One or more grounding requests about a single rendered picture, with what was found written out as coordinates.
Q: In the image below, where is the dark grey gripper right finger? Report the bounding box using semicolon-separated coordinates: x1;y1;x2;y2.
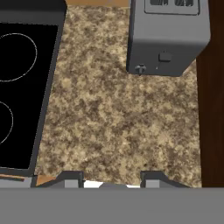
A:
140;171;187;189

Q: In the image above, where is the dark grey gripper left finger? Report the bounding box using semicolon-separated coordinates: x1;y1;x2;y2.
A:
43;171;85;189

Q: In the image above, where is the grey toaster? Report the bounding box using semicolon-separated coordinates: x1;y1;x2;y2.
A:
126;0;212;78

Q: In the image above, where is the dark brown wooden cupboard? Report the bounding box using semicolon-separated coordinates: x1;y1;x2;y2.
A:
195;0;224;188

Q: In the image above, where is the black hob with grey frame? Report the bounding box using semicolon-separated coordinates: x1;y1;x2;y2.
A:
0;0;68;178

